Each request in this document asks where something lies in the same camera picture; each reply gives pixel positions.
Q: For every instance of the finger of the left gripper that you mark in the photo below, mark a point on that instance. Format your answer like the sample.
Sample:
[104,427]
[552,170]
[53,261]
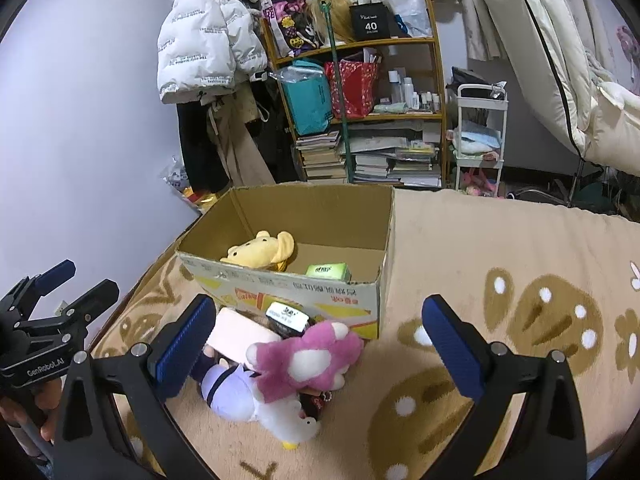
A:
[88,307]
[52,275]

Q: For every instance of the red gift bag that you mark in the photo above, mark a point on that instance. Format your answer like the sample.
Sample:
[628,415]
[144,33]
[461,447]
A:
[358,87]

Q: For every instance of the bag of toys on floor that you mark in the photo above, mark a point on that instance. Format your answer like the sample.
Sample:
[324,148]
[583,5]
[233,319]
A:
[174,175]

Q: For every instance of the black white tissue pack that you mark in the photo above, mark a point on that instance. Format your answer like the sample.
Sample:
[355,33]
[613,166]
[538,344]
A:
[287,321]

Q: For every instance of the wooden shelf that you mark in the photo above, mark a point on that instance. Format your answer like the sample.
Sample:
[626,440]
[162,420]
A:
[433,123]

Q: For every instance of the cream folded mattress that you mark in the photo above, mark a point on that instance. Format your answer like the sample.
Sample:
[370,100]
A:
[560,55]

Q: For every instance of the white haired plush doll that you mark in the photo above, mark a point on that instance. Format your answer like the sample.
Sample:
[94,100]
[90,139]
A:
[227,381]

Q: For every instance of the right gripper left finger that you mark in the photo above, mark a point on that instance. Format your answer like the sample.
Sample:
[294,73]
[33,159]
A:
[91,441]

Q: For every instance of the cardboard box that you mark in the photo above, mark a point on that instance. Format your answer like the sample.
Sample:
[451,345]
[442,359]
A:
[330,223]

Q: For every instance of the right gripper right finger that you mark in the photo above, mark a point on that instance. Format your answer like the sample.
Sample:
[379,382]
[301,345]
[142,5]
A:
[548,440]

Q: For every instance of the beige trench coat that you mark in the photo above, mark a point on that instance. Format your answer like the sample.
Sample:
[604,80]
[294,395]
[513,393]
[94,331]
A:
[239,154]

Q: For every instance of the white puffer jacket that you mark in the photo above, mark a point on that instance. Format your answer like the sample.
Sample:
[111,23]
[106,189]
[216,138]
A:
[205,49]

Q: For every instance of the black box with 40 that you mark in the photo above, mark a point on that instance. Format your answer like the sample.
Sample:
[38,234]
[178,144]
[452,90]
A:
[369,21]

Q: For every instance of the teal bag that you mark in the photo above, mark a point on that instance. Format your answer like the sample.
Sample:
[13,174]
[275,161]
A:
[308,94]

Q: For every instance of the stack of books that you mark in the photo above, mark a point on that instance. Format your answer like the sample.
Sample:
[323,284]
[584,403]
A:
[402,153]

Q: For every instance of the green tissue pack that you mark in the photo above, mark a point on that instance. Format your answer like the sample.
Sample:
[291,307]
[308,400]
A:
[330,271]

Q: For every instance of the colourful printed bag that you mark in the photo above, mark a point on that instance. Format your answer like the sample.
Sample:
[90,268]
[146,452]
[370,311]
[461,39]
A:
[291,25]

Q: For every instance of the pink plush toy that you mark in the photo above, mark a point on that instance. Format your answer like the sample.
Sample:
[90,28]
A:
[318,360]

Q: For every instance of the yellow plush toy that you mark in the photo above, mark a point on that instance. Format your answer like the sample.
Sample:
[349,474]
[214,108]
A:
[263,252]

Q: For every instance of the white rolling cart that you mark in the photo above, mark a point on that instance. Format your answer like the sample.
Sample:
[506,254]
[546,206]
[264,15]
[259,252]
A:
[478,140]

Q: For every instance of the green pole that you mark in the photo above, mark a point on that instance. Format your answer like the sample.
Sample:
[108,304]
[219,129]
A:
[325,7]

